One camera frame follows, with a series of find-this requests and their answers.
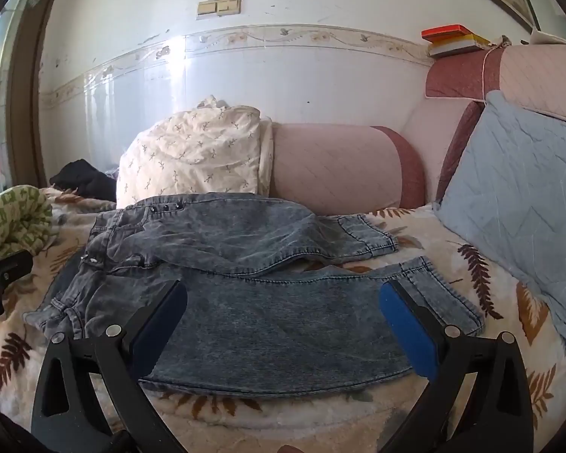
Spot leaf printed blanket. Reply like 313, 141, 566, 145
0, 186, 566, 453

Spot yellow book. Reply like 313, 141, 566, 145
433, 33, 491, 49

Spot green patterned cloth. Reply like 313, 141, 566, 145
0, 184, 54, 265

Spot pink maroon sofa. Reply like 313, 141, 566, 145
401, 43, 566, 208

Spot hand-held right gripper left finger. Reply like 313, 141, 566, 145
31, 279, 188, 453

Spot blue denim pants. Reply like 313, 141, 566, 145
23, 193, 486, 399

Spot brown framed glass door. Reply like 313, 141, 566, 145
0, 0, 52, 194

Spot red book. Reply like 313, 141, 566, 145
421, 25, 469, 41

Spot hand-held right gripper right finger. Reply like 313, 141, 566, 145
378, 279, 535, 453

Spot pink sofa armrest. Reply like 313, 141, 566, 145
270, 123, 426, 216

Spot cream leaf print pillow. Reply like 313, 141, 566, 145
115, 95, 274, 209

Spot white book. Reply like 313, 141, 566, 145
428, 40, 494, 58

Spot white cord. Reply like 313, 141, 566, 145
480, 35, 516, 94

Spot light blue quilted cushion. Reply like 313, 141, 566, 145
433, 89, 566, 373

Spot black cloth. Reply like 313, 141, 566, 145
49, 159, 118, 203

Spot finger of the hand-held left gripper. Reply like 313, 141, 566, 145
0, 249, 34, 320

